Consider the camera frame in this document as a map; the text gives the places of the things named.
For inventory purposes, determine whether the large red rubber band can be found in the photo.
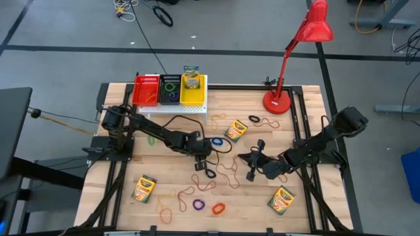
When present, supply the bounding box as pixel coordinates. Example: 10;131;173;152
215;155;242;190

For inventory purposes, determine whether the black cable bundle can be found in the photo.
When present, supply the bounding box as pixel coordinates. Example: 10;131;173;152
392;28;420;66

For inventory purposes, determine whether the grey floor stand foot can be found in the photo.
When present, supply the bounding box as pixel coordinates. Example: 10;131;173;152
375;104;420;115

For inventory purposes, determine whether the dark grey panel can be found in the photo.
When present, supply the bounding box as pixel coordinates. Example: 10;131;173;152
0;87;33;180

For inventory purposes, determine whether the yellow green crayon box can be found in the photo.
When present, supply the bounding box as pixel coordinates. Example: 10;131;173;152
131;174;158;204
224;119;249;144
267;185;295;216
182;65;201;90

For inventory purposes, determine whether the blue bin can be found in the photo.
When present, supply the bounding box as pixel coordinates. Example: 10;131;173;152
400;147;420;205

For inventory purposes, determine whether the yellow cable with black knob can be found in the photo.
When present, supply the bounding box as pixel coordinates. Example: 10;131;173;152
28;108;98;136

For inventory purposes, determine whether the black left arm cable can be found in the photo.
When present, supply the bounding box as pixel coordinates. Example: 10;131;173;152
162;114;234;167

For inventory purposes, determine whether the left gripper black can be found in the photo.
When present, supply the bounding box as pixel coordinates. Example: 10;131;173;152
172;130;213;172

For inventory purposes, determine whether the dark red rubber band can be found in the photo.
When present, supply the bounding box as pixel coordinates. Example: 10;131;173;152
254;117;281;129

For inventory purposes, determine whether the red plastic basket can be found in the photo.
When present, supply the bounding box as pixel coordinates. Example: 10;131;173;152
131;75;161;108

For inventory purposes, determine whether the yellow plastic basket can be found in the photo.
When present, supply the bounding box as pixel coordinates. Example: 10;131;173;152
179;73;208;107

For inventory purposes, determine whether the white perforated metal shelf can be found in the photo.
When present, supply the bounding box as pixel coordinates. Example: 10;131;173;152
137;103;208;125

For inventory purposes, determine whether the grey metal stand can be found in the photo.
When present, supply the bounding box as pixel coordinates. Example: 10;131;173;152
348;0;417;31

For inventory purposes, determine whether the yellow rubber band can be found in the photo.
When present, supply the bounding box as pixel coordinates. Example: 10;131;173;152
156;189;178;214
209;113;227;130

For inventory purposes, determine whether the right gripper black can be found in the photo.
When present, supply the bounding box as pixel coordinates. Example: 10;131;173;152
238;139;291;183

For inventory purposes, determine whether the black lamp cord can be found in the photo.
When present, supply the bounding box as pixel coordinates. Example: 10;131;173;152
261;76;278;88

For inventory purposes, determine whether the black plastic basket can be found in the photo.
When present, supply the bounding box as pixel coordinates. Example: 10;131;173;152
157;74;182;106

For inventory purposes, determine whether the coiled black cable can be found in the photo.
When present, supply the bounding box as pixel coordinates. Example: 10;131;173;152
152;5;174;28

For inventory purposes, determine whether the black floor cable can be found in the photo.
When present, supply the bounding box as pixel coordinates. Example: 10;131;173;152
129;0;169;76

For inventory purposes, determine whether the red desk lamp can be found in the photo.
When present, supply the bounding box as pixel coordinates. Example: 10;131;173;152
262;0;334;115

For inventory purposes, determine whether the yellow floor cable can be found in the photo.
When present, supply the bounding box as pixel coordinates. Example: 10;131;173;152
354;0;383;35

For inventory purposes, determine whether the white and yellow cable bundle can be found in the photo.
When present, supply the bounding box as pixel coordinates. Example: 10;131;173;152
112;0;138;23

